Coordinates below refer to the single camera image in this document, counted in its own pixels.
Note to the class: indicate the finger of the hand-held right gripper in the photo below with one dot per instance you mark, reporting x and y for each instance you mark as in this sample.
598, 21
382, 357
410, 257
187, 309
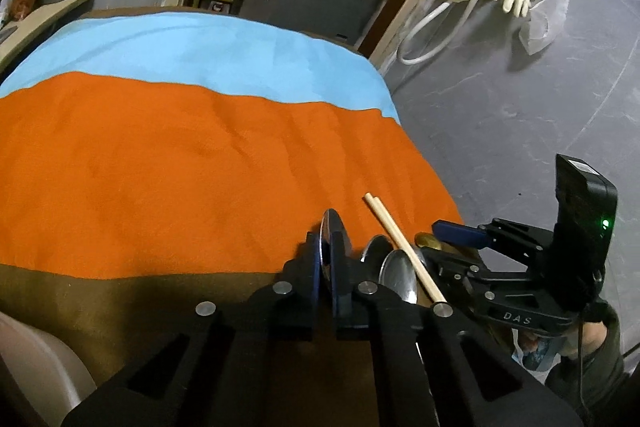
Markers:
462, 282
460, 232

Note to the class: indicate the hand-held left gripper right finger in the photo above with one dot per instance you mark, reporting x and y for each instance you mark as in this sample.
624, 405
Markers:
340, 292

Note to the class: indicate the clear plastic bag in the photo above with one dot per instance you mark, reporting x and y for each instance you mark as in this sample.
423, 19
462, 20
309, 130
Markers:
542, 24

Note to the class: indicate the steel spoon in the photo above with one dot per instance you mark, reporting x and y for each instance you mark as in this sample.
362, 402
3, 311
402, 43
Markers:
397, 278
375, 252

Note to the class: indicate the grey cabinet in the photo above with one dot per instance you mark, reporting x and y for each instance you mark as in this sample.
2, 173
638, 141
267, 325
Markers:
310, 2

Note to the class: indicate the blue printed bag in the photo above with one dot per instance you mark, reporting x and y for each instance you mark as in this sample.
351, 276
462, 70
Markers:
532, 352

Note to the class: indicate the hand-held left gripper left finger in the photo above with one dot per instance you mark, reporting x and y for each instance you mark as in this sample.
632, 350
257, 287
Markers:
314, 287

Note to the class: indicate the beige chair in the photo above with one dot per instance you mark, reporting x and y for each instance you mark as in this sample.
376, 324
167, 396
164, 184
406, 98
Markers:
35, 367

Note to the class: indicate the beige counter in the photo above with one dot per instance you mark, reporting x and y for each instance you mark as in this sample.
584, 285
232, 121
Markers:
45, 19

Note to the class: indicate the wooden chopstick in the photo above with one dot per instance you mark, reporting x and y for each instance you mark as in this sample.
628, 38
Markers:
395, 239

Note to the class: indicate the striped tablecloth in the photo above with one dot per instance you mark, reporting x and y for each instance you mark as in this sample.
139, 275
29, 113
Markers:
200, 157

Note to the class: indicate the gold spoon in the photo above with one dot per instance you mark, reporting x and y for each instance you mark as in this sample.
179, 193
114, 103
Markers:
427, 240

